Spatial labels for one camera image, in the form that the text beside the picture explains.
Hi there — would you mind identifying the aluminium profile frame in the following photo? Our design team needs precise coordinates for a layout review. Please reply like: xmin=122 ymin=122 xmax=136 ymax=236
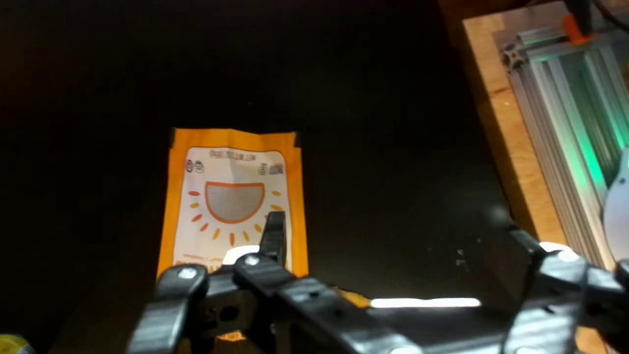
xmin=500 ymin=26 xmax=629 ymax=266

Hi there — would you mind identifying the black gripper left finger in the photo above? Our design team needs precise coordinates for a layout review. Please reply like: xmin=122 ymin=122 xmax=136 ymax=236
xmin=126 ymin=209 xmax=421 ymax=354

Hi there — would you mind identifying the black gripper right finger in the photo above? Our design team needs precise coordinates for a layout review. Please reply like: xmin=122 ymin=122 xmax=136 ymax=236
xmin=482 ymin=207 xmax=629 ymax=354

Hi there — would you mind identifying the red black clamp knob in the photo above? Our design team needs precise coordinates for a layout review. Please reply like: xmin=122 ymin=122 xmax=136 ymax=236
xmin=561 ymin=0 xmax=600 ymax=49

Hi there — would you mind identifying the white orange snack packet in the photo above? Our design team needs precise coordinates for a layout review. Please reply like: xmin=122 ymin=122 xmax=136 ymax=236
xmin=156 ymin=128 xmax=311 ymax=279

